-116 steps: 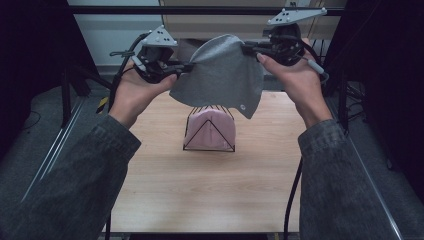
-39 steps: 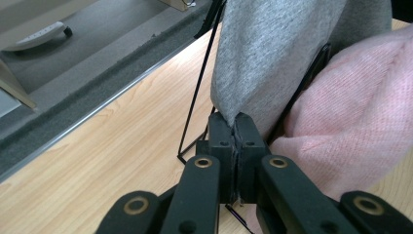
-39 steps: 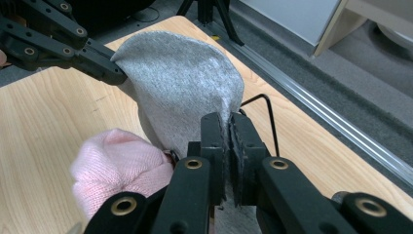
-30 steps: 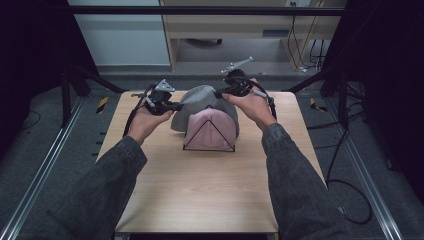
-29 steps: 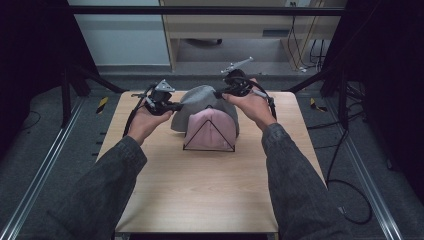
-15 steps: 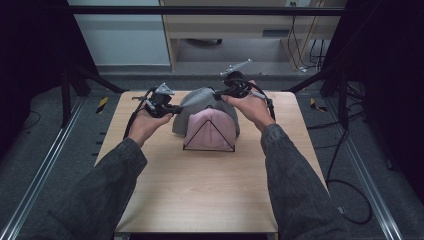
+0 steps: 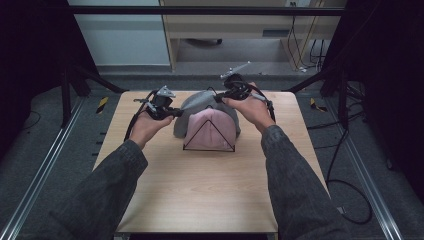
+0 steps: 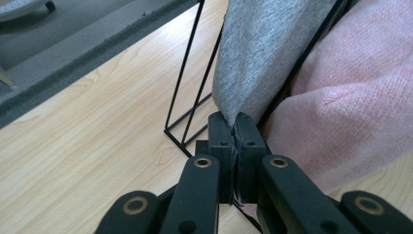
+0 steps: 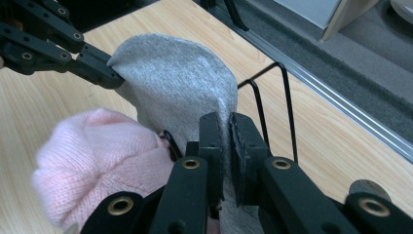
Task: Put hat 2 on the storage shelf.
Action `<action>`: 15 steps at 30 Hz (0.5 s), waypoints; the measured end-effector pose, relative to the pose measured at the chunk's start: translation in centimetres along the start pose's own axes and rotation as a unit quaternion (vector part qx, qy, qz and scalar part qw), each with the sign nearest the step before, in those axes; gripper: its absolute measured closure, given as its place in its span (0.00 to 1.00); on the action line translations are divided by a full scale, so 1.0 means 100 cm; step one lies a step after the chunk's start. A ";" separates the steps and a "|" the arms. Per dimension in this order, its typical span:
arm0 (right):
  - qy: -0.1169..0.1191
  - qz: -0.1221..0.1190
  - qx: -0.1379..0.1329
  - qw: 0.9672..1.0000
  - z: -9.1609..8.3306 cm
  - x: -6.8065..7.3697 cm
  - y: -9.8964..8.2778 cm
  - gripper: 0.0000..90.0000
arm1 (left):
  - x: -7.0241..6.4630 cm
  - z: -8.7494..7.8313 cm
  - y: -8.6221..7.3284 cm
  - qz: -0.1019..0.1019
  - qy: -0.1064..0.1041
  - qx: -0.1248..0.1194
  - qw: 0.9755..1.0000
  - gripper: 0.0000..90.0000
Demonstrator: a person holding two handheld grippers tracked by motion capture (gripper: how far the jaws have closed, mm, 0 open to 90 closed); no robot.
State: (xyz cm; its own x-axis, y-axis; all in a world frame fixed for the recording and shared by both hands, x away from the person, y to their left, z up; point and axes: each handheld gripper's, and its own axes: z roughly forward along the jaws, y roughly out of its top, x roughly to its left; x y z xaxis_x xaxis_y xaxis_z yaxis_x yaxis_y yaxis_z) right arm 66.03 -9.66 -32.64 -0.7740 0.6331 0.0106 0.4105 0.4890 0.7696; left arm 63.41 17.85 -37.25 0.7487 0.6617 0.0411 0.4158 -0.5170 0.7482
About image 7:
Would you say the white panel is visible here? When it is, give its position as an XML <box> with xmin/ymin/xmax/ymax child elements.
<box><xmin>67</xmin><ymin>0</ymin><xmax>171</xmax><ymax>67</ymax></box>

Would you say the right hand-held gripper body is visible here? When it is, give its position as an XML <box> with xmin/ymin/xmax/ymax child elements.
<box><xmin>219</xmin><ymin>60</ymin><xmax>255</xmax><ymax>102</ymax></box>

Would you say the right hand-held gripper black cable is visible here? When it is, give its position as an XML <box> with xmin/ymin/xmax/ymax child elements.
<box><xmin>245</xmin><ymin>82</ymin><xmax>278</xmax><ymax>124</ymax></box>

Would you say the black curtain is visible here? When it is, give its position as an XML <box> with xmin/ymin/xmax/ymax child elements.
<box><xmin>319</xmin><ymin>0</ymin><xmax>424</xmax><ymax>203</ymax></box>
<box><xmin>0</xmin><ymin>0</ymin><xmax>102</xmax><ymax>161</ymax></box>

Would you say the person's right hand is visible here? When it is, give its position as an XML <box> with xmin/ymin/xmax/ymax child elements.
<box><xmin>222</xmin><ymin>82</ymin><xmax>278</xmax><ymax>135</ymax></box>

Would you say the black horizontal frame bar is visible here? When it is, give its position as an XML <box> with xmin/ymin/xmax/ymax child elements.
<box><xmin>67</xmin><ymin>5</ymin><xmax>346</xmax><ymax>17</ymax></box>

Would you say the aluminium floor rail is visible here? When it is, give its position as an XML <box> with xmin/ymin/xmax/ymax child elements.
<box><xmin>0</xmin><ymin>96</ymin><xmax>86</xmax><ymax>240</ymax></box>
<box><xmin>324</xmin><ymin>96</ymin><xmax>405</xmax><ymax>240</ymax></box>

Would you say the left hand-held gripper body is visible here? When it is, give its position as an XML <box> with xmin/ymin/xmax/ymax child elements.
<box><xmin>133</xmin><ymin>85</ymin><xmax>178</xmax><ymax>121</ymax></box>

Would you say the black metal stand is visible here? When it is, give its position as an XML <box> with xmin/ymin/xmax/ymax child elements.
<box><xmin>60</xmin><ymin>63</ymin><xmax>130</xmax><ymax>130</ymax></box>
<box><xmin>285</xmin><ymin>65</ymin><xmax>352</xmax><ymax>130</ymax></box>

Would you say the hanging yellow cable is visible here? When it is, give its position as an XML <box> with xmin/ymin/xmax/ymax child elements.
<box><xmin>294</xmin><ymin>0</ymin><xmax>325</xmax><ymax>72</ymax></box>

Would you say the pink beanie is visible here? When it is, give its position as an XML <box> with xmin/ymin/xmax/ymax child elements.
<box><xmin>182</xmin><ymin>106</ymin><xmax>237</xmax><ymax>152</ymax></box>

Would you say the light wooden desk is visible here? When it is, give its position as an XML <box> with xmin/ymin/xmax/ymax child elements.
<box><xmin>158</xmin><ymin>0</ymin><xmax>348</xmax><ymax>73</ymax></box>

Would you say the black floor cable loop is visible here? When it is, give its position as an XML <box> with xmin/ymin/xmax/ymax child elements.
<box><xmin>324</xmin><ymin>126</ymin><xmax>374</xmax><ymax>225</ymax></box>

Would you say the grey beanie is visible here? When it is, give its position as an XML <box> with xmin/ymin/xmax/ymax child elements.
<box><xmin>172</xmin><ymin>89</ymin><xmax>242</xmax><ymax>140</ymax></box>

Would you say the black wire triangle rack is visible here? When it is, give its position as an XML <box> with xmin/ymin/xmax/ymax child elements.
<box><xmin>182</xmin><ymin>86</ymin><xmax>237</xmax><ymax>153</ymax></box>

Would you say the person's left hand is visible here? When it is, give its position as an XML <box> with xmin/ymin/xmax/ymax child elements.
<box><xmin>128</xmin><ymin>109</ymin><xmax>175</xmax><ymax>151</ymax></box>

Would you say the yellow black hazard tape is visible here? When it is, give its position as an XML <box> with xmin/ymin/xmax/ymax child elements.
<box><xmin>309</xmin><ymin>97</ymin><xmax>329</xmax><ymax>113</ymax></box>
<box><xmin>95</xmin><ymin>96</ymin><xmax>110</xmax><ymax>115</ymax></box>

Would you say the hanging black cable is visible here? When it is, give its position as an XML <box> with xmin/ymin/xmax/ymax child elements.
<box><xmin>286</xmin><ymin>1</ymin><xmax>304</xmax><ymax>71</ymax></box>

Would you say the left hand-held gripper black cable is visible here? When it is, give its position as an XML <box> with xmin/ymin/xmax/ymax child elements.
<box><xmin>123</xmin><ymin>89</ymin><xmax>158</xmax><ymax>143</ymax></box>

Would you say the hand-held gripper black cable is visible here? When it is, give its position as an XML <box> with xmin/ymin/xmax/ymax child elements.
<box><xmin>245</xmin><ymin>82</ymin><xmax>278</xmax><ymax>124</ymax></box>
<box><xmin>123</xmin><ymin>89</ymin><xmax>158</xmax><ymax>143</ymax></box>

